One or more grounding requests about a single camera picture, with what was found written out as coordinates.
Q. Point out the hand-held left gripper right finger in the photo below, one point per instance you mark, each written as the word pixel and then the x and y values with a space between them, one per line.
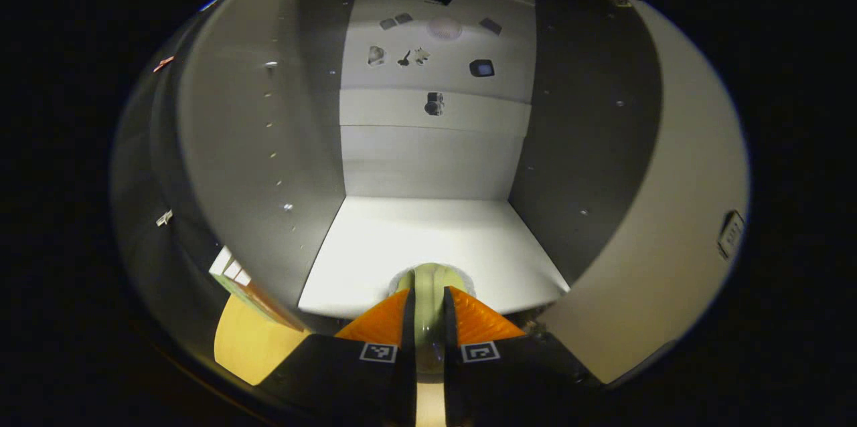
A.
pixel 450 347

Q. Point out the grey cabinet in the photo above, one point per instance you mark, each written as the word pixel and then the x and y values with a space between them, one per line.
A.
pixel 428 239

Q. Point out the red clothespin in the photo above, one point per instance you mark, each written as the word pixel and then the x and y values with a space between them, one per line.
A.
pixel 163 64

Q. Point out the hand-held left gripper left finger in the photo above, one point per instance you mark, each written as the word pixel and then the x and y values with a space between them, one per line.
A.
pixel 407 347

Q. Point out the green bottle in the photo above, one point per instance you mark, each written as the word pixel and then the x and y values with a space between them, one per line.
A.
pixel 428 306

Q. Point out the black backdrop cloth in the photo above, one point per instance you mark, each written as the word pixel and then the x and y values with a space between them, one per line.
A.
pixel 137 146

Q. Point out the white clothespin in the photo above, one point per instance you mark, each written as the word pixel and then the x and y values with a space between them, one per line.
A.
pixel 164 217

